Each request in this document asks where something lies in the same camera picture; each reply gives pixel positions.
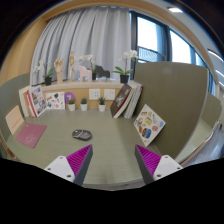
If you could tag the purple round sign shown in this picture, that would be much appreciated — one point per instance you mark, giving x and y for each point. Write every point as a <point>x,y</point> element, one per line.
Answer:
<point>68,96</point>

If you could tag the white orchid black pot right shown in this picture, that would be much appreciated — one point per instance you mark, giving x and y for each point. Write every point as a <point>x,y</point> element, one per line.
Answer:
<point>126,70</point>

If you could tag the dark animal figurine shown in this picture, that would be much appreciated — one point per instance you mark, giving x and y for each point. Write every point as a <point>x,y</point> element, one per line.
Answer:
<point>101,72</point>

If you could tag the dark cover leaning book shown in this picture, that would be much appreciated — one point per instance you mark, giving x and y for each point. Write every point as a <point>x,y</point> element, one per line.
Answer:
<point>121,101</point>

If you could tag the white orchid centre pot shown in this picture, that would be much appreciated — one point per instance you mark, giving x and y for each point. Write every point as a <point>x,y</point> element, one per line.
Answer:
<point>89,58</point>

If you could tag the green partition panel right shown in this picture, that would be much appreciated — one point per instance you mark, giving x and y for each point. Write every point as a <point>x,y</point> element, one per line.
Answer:
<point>177,92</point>

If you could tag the white wall socket left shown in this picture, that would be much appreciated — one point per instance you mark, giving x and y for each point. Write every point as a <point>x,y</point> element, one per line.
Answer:
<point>94,94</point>

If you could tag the white leaning books stack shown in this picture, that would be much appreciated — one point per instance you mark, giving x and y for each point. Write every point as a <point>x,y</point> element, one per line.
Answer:
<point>137,89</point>

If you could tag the wooden hand model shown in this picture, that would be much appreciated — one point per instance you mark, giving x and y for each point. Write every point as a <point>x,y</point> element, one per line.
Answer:
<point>58,65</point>

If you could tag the wooden shelf ledge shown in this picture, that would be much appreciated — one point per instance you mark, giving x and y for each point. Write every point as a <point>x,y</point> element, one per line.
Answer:
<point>89,85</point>

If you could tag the small potted plant middle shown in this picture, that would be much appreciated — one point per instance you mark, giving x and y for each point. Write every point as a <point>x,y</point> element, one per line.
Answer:
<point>83,104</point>

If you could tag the colourful illustrated book right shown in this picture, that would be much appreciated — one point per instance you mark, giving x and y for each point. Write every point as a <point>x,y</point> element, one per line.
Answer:
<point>148,124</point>

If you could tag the white sticker art card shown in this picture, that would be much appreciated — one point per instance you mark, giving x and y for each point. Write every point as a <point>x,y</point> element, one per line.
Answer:
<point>55,100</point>

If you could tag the pink house-shaped block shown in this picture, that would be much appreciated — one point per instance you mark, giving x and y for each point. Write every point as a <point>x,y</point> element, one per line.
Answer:
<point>85,74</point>

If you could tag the white wall socket right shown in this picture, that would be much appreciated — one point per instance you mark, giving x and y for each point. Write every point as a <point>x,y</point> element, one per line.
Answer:
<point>109,94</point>

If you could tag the grey curtain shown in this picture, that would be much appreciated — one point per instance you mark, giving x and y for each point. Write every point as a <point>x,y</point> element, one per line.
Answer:
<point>101,31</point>

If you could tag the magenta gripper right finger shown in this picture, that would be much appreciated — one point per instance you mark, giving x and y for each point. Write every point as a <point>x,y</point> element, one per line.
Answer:
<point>154,167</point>

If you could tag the pink mouse pad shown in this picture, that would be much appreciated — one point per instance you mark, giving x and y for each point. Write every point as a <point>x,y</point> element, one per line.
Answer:
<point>30,134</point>

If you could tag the small potted plant left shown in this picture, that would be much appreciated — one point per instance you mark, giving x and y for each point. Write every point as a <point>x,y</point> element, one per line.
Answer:
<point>71,104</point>

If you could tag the small potted plant right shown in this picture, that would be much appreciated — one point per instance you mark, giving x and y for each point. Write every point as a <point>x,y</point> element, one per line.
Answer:
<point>102,104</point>

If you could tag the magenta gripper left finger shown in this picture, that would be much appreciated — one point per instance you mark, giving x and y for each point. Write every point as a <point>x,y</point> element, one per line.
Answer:
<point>73,167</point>

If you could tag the white wall socket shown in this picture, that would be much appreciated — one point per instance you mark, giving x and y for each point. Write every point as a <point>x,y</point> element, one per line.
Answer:
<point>109,94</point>
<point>94,94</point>

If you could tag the beige card leaning left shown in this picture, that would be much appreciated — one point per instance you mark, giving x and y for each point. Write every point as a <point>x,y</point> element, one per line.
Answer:
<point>14,119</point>

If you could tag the white orchid black pot left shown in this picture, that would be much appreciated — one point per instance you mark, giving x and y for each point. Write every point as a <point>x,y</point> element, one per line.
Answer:
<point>48,71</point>

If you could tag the small potted plant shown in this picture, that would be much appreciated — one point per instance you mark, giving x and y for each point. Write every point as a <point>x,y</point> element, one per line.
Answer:
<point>71,104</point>
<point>102,104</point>
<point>83,104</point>

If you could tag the grey computer mouse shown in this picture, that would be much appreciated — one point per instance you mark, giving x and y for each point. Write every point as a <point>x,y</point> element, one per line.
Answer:
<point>82,135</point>

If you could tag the wooden mannequin figure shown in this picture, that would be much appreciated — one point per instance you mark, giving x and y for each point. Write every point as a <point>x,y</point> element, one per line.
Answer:
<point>72,60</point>

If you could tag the white orchid black pot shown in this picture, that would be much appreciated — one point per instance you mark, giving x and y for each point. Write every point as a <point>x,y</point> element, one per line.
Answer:
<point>126,70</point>
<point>48,71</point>

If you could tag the magazine with photo cover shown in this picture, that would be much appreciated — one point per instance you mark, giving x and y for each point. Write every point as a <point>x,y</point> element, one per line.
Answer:
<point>37,100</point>

